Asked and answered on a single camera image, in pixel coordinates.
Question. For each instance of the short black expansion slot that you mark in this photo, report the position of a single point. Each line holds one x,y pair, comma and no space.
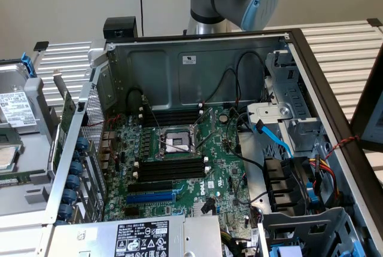
131,211

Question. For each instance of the blue expansion slot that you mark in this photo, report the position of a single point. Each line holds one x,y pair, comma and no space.
149,199

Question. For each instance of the blue plastic disk bracket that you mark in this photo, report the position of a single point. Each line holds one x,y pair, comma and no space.
28,65

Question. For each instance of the white case sticker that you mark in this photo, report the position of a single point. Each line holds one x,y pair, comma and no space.
189,59

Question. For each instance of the black table end cap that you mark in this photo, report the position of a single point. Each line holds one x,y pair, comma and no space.
374,22
41,46

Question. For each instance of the open grey PC case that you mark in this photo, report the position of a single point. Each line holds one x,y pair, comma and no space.
155,71

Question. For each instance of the silver hard disk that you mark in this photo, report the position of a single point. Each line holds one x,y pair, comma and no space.
15,101

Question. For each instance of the black box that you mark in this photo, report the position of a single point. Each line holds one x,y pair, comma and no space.
119,27

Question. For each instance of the silver CPU socket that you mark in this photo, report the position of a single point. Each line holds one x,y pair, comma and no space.
179,140

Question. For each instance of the thin steel locking lever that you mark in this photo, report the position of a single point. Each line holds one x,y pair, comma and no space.
175,146
152,112

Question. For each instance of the grey metal drive cage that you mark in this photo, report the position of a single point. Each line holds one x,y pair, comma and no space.
299,224

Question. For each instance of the silver socket cover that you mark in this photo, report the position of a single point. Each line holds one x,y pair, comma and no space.
212,122

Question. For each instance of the grey power supply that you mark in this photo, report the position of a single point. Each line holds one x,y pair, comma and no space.
98,236

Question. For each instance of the silver CPU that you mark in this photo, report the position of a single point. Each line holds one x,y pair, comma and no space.
9,158

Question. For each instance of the green Dell motherboard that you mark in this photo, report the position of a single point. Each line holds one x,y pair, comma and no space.
221,164

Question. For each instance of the long black expansion slot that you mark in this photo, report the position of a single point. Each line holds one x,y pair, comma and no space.
149,187

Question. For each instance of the RAM slot with white latches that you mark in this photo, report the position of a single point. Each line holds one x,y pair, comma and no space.
172,168
170,110
172,177
172,118

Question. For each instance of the green RAM stick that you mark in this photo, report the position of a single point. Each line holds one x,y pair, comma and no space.
21,178

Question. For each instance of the round coin battery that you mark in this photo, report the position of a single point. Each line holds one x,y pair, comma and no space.
223,117

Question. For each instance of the silver metal disk bay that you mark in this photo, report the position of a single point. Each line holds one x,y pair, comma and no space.
269,113

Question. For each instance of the blue slot retainer clip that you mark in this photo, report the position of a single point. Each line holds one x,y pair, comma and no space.
72,182
64,210
76,166
82,144
68,196

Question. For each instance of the silver finned heat sink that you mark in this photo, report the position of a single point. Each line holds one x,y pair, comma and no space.
199,207

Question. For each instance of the green graphics card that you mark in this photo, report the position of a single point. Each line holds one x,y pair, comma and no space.
64,125

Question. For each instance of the black fan shroud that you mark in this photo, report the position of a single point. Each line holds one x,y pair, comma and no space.
281,179

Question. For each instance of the dark framed monitor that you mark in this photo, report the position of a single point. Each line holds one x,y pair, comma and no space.
371,110

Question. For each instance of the grey parts rack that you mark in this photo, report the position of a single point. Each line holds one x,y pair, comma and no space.
36,155

